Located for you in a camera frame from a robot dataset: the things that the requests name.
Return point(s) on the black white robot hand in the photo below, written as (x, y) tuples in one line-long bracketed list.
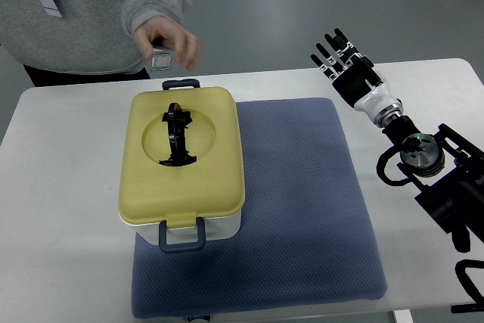
[(354, 78)]

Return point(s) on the person's bare hand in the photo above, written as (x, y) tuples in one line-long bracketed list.
[(185, 45)]

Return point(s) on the yellow box lid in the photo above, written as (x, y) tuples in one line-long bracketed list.
[(183, 156)]

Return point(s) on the white storage box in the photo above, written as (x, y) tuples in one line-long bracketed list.
[(188, 239)]

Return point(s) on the upper metal floor plate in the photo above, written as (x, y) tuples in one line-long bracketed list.
[(160, 50)]

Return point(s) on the metal floor plate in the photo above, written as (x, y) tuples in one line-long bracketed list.
[(159, 63), (160, 50)]

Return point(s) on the lower metal floor plate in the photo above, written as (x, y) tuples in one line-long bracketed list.
[(159, 63)]

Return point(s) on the grey sweater torso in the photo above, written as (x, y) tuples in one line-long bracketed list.
[(89, 44)]

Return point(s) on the blue-grey cushion mat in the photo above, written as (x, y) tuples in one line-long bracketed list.
[(305, 236)]

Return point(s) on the black bracket at table edge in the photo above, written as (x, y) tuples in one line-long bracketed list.
[(469, 287)]

